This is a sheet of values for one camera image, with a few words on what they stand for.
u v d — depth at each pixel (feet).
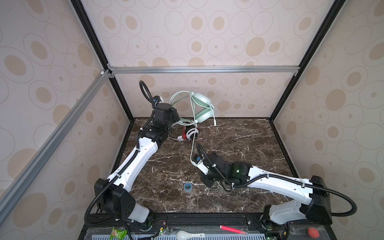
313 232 2.25
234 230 2.35
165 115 1.78
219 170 1.74
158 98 2.13
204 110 2.24
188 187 2.79
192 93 2.30
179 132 3.67
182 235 2.29
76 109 2.17
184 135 3.38
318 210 1.27
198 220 2.45
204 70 3.02
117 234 2.25
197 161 2.07
